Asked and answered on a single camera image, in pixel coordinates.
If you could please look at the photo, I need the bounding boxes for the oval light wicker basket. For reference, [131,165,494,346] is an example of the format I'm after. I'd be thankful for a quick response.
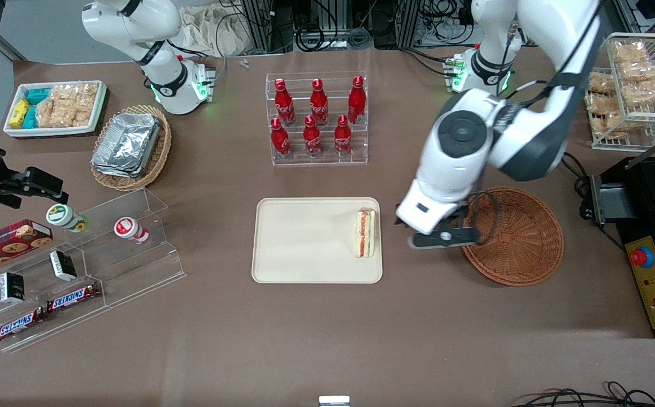
[90,105,172,192]

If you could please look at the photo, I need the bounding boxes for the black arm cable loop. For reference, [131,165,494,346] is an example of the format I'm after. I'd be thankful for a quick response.
[466,190,501,246]

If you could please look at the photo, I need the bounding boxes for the white drink bottle green label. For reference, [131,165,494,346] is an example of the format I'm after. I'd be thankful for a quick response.
[45,203,90,234]

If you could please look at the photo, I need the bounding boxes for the clear bag of fried snacks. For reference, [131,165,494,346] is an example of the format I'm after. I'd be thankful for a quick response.
[588,72,617,95]
[618,59,655,84]
[623,79,655,106]
[585,93,617,115]
[613,41,648,64]
[595,112,628,140]

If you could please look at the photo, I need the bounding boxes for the black floor cables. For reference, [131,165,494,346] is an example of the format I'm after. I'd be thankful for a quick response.
[509,381,655,407]

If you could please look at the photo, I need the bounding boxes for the Snickers chocolate bar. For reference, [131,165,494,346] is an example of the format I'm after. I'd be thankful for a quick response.
[46,281,102,314]
[0,308,49,344]

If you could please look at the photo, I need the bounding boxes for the small black white box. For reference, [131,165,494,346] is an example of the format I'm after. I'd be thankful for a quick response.
[49,250,78,282]
[0,271,26,305]

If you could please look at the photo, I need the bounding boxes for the red Coca-Cola bottle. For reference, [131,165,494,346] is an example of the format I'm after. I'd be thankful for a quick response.
[334,115,353,157]
[274,78,296,127]
[271,117,292,159]
[310,79,329,126]
[303,115,323,158]
[348,75,367,125]

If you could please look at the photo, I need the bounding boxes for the black cable bundle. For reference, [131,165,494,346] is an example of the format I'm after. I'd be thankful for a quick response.
[294,23,374,53]

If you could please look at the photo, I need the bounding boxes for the yellow snack packet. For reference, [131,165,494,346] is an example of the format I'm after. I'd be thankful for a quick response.
[10,99,30,129]

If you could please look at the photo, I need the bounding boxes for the white drink bottle red label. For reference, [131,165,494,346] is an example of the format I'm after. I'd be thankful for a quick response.
[114,217,151,245]

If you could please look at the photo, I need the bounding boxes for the clear acrylic stepped display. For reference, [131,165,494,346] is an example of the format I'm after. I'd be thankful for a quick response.
[0,187,187,354]

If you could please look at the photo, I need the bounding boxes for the clear bag of rice crackers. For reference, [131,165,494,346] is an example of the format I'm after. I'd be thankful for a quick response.
[36,101,92,129]
[50,83,99,111]

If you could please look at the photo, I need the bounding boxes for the white wire rack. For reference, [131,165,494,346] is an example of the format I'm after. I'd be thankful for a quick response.
[586,33,655,151]

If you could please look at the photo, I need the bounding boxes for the beige crumpled cloth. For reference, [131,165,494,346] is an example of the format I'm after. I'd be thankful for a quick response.
[179,5,250,57]

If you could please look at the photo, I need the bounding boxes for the clear acrylic bottle rack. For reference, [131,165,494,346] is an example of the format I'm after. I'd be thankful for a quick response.
[265,71,369,167]

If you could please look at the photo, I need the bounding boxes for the round brown wicker basket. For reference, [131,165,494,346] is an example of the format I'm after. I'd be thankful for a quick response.
[462,187,564,287]

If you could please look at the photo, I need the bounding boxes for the plastic-wrapped triangle sandwich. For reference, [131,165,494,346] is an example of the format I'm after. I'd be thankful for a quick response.
[355,208,378,258]

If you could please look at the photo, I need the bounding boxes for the cream rectangular plastic tray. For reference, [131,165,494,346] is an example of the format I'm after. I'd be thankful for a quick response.
[251,197,383,284]

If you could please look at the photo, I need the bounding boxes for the aluminium foil container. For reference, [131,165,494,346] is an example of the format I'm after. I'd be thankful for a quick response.
[90,112,162,179]

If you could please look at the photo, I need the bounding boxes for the white rectangular snack bin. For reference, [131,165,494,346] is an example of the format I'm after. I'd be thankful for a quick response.
[3,80,108,138]

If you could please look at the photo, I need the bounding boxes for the black metal bracket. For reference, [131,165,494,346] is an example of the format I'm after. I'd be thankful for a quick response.
[562,151,627,249]

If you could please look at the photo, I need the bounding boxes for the red cookie box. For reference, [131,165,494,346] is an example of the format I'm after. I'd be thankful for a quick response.
[0,219,54,278]

